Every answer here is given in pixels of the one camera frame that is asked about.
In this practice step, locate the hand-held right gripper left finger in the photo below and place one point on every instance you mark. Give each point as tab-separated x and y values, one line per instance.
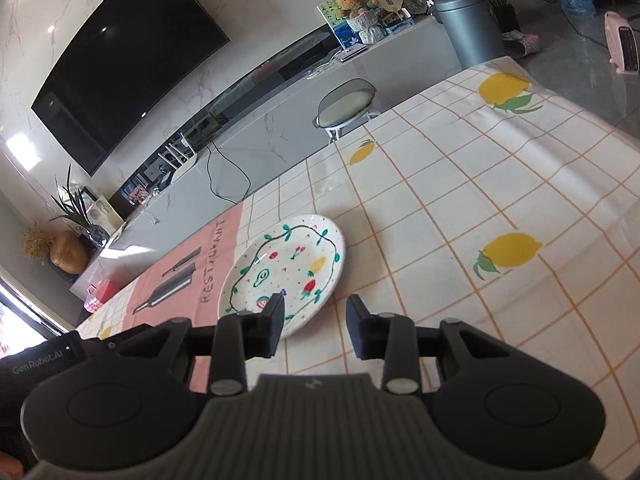
274	327

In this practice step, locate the grey marble tv cabinet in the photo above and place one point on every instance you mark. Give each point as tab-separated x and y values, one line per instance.
280	125

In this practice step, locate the grey trash bin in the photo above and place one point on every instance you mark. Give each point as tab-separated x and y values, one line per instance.
467	30

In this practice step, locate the green plant in glass vase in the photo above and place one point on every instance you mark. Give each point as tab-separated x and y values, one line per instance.
82	210

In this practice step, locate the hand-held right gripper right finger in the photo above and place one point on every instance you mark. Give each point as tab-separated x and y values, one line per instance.
356	327

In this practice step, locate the dried yellow flowers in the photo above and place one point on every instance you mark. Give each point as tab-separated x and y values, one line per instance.
36	242

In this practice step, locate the brown teddy bear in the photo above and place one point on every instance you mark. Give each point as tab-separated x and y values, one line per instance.
350	2

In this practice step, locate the pink placemat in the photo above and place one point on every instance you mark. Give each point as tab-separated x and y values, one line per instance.
200	260

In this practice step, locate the teddy bears in baskets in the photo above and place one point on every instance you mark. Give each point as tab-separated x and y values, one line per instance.
335	25

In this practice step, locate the flat white box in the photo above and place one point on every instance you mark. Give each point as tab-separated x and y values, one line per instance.
350	53

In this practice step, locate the round stool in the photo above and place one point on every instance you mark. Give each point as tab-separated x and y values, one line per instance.
345	105

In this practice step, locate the fruit print ceramic plate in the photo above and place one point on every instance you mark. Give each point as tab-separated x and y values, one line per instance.
290	270

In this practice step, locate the white router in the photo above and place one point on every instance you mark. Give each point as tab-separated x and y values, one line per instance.
182	157

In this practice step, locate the pink heater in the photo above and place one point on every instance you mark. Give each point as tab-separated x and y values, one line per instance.
622	45

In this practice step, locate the patterned cloth bag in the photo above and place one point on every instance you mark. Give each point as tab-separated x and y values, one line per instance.
522	42

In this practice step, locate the black television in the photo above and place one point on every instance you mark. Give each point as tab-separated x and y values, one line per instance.
125	60

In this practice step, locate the drawing card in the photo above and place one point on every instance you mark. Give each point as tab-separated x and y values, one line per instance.
106	216

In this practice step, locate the small photo frame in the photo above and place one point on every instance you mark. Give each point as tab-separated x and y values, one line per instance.
138	195

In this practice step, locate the brown round vase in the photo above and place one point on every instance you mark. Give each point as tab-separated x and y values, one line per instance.
69	254

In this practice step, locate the lemon print checked tablecloth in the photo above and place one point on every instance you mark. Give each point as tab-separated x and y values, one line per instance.
475	185

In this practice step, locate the decorative patterned plate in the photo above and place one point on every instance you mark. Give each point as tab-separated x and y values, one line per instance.
415	1

